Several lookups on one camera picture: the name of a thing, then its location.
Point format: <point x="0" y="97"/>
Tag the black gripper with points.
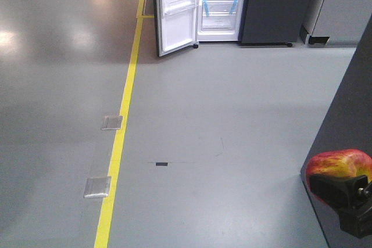
<point x="352" y="195"/>

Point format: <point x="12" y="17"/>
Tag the red yellow apple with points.
<point x="339" y="163"/>

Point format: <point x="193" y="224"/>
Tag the fridge door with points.
<point x="175" y="25"/>

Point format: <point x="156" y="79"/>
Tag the fridge body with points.
<point x="251" y="22"/>

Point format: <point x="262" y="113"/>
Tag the metal floor socket plate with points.
<point x="111" y="122"/>
<point x="98" y="187"/>

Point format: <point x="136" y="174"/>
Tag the clear lower door bin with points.
<point x="178" y="6"/>

